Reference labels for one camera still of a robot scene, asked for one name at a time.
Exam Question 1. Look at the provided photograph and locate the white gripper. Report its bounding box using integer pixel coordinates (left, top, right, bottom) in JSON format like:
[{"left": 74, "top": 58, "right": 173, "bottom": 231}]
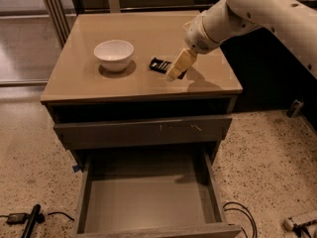
[{"left": 166, "top": 11, "right": 220, "bottom": 81}]

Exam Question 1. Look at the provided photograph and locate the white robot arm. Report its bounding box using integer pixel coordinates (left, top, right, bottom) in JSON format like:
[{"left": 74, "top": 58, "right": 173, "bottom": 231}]
[{"left": 167, "top": 0, "right": 317, "bottom": 80}]

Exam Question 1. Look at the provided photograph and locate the grey drawer cabinet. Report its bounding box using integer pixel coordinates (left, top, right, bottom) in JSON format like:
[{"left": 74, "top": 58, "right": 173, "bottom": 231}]
[{"left": 40, "top": 10, "right": 244, "bottom": 238}]

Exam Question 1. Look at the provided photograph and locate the grey top drawer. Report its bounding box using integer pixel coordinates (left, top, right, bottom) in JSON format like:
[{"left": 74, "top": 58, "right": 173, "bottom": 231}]
[{"left": 53, "top": 115, "right": 232, "bottom": 150}]

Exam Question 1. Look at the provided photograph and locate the open grey middle drawer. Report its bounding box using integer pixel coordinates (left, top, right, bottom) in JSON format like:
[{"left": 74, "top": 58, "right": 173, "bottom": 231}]
[{"left": 73, "top": 153, "right": 242, "bottom": 238}]

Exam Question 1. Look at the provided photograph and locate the white ceramic bowl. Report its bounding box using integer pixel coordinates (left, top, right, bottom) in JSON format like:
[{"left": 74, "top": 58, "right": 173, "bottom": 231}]
[{"left": 94, "top": 40, "right": 135, "bottom": 72}]

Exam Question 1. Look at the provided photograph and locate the small dark floor object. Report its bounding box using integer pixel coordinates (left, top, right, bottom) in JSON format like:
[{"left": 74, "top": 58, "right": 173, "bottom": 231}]
[{"left": 286, "top": 99, "right": 304, "bottom": 118}]

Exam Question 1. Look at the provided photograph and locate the blue tape piece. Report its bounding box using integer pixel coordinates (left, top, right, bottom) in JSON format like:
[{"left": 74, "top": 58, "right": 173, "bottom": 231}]
[{"left": 72, "top": 165, "right": 83, "bottom": 173}]

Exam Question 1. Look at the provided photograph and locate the white power strip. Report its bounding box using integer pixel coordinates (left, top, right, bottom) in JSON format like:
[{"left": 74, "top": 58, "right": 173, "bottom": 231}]
[{"left": 282, "top": 209, "right": 317, "bottom": 232}]

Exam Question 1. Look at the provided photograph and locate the black cylindrical tool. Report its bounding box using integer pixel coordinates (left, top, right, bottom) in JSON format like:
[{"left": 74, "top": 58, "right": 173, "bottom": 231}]
[{"left": 21, "top": 204, "right": 45, "bottom": 238}]

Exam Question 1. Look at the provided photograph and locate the black power adapter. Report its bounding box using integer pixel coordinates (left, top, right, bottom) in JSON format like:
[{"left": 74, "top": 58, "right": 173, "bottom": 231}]
[{"left": 6, "top": 213, "right": 28, "bottom": 225}]

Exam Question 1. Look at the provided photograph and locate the black cable loop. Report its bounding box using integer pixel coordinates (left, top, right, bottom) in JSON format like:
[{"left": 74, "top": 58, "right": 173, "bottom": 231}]
[{"left": 222, "top": 201, "right": 259, "bottom": 238}]

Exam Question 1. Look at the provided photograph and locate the thin black adapter cable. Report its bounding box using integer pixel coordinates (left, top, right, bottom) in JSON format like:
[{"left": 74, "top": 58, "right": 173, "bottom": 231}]
[{"left": 47, "top": 211, "right": 75, "bottom": 222}]

